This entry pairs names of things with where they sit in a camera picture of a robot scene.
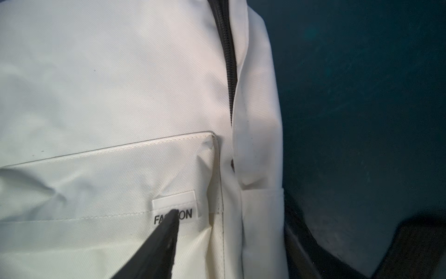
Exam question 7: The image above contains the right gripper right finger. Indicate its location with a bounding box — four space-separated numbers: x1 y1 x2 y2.
372 216 446 279

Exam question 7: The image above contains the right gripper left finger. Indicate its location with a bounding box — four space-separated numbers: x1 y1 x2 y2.
113 209 180 279

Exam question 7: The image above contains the beige backpack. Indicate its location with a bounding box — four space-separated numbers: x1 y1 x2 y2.
0 0 370 279

